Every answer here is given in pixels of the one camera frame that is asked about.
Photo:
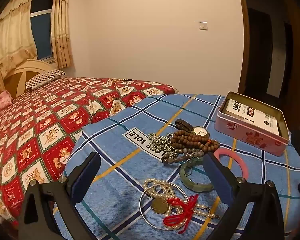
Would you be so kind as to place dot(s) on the pink pillow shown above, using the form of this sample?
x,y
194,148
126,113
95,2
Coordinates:
x,y
5,99

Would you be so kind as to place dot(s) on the pink bangle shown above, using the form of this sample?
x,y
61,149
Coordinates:
x,y
231,154

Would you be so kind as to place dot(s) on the beige curtain left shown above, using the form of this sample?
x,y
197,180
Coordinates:
x,y
16,39

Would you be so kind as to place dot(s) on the red patterned bedspread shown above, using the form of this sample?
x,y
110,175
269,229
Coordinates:
x,y
39,129

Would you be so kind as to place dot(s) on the pink metal tin box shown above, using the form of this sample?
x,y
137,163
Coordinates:
x,y
250,134

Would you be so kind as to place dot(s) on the green jade bangle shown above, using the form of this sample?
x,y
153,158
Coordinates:
x,y
188,183

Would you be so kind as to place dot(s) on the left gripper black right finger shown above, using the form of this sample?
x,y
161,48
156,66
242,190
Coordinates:
x,y
266,218

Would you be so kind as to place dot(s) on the cream wooden headboard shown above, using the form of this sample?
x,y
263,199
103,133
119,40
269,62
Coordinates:
x,y
15,81

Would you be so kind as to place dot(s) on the wristwatch with dark strap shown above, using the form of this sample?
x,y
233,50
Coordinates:
x,y
196,130

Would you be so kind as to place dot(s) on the brown wooden bead mala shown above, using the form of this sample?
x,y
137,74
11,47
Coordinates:
x,y
183,139

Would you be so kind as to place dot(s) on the beige curtain right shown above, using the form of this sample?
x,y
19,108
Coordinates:
x,y
60,34

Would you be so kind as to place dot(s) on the window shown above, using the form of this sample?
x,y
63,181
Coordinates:
x,y
40,16

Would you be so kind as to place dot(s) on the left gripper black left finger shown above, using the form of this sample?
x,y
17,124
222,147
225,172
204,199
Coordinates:
x,y
36,220

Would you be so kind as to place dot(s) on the white wall switch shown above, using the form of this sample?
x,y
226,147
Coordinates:
x,y
203,25

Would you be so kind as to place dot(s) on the grey checked pillow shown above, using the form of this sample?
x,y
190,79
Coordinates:
x,y
44,78

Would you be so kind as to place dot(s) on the thin silver bangle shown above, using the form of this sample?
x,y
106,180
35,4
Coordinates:
x,y
169,228

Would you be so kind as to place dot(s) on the brown wooden door frame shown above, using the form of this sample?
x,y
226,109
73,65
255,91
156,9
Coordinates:
x,y
246,47

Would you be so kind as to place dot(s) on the blue plaid tablecloth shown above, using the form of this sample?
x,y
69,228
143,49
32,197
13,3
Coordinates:
x,y
111,205

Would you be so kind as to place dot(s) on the beige curtain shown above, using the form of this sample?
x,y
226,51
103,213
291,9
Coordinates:
x,y
60,34
16,39

